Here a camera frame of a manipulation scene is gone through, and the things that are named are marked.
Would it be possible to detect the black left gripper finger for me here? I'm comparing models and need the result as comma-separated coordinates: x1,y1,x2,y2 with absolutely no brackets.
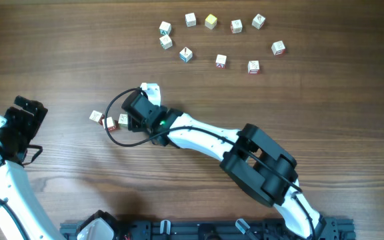
14,95,39,109
28,105,48,141

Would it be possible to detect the white block green O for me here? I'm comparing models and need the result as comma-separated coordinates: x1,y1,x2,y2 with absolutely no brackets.
118,113,129,127

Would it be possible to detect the white block red W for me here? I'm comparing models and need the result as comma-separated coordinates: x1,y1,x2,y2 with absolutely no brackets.
102,117,117,132

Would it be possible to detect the white block paw print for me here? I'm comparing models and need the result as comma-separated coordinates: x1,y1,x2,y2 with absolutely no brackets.
89,110,105,125

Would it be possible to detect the white block letter E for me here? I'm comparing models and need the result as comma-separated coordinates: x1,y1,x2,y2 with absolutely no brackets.
271,41,286,55

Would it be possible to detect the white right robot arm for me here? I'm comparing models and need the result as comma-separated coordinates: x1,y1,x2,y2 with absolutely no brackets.
121,89,320,239

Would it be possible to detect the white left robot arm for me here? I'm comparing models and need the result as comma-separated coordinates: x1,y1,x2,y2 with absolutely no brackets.
0,96,63,239

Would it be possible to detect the white block blue X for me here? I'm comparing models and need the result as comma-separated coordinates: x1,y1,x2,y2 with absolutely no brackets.
179,47,193,63

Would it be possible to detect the white block green Z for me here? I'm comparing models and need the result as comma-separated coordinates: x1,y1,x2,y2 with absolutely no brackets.
159,35,173,50

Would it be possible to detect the white block teal A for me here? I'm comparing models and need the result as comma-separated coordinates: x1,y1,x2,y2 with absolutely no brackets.
159,21,172,35

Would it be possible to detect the white block red A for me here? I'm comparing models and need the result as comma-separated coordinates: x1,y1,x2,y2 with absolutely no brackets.
215,55,227,69

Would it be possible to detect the white block blue P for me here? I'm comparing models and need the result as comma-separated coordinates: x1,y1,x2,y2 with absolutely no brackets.
185,13,197,27

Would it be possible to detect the yellow topped block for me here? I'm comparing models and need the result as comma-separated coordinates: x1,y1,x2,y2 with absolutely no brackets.
205,14,217,29

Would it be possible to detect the white block Z red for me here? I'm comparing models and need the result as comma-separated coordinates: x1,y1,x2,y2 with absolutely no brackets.
247,61,260,74

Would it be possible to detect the white block red side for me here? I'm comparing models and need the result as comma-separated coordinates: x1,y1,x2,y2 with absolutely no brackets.
231,19,243,34

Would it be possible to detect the white block letter K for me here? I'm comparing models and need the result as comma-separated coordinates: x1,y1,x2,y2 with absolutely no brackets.
252,13,266,29

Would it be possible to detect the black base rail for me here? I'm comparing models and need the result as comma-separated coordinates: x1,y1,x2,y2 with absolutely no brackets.
59,209,356,240

